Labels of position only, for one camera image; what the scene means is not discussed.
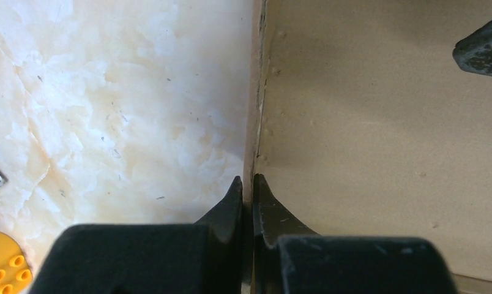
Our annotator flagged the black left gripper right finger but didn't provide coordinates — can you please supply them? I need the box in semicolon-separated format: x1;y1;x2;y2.
252;174;457;293

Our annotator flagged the large cardboard box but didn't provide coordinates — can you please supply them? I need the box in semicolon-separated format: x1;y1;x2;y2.
255;1;492;293

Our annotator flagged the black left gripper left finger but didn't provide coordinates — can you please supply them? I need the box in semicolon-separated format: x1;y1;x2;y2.
30;177;242;293

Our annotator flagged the yellow oval toy block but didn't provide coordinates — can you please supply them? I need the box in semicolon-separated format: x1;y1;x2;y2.
0;232;33;294

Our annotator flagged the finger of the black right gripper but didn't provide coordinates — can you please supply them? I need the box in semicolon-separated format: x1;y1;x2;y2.
452;20;492;77

